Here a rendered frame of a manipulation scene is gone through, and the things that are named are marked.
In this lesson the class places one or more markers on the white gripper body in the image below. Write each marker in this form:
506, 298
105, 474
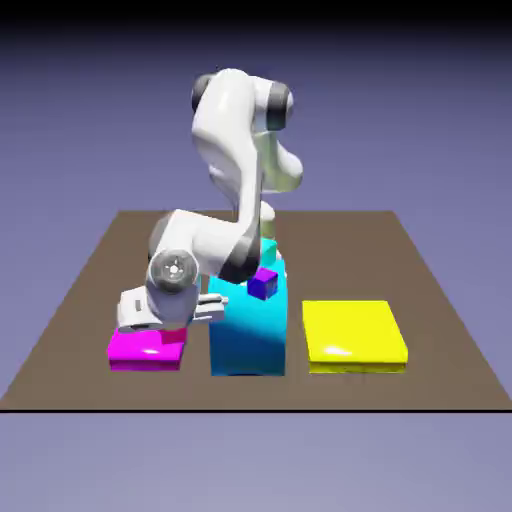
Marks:
132, 310

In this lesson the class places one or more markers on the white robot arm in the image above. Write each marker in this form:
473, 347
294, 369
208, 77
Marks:
224, 152

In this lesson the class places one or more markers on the small crimson cube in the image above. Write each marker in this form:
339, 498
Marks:
174, 336

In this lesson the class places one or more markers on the small blue cube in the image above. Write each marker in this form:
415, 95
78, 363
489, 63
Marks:
262, 284

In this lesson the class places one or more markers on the small teal cube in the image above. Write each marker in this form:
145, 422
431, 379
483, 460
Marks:
269, 252

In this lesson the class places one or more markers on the large magenta box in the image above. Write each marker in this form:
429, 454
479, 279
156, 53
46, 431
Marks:
140, 348

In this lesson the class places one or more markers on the large cyan box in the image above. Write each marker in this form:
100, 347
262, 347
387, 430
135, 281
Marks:
248, 332

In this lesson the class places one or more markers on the large yellow box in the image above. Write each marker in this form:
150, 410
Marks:
352, 332

